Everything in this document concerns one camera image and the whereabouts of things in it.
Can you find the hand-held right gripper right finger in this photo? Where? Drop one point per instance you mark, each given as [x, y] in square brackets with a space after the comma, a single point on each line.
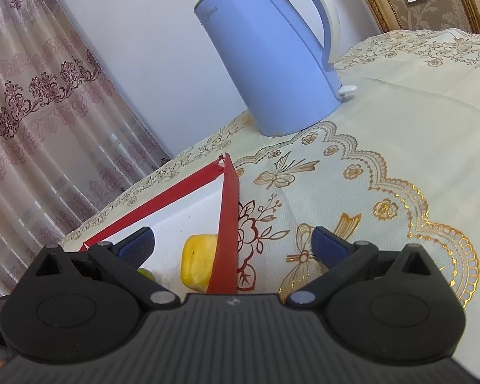
[328, 248]

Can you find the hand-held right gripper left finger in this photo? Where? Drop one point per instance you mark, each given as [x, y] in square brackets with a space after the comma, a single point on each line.
[136, 248]

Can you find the green lime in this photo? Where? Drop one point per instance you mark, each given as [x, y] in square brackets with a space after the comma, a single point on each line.
[147, 275]

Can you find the red cardboard box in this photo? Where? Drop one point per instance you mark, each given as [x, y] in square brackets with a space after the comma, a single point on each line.
[226, 228]

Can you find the embroidered cream tablecloth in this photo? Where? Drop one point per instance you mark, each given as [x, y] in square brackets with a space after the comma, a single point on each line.
[384, 128]

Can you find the pink patterned curtain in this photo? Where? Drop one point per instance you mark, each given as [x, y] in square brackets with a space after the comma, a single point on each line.
[44, 128]

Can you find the blue electric kettle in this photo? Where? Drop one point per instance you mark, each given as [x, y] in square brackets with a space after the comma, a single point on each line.
[272, 68]

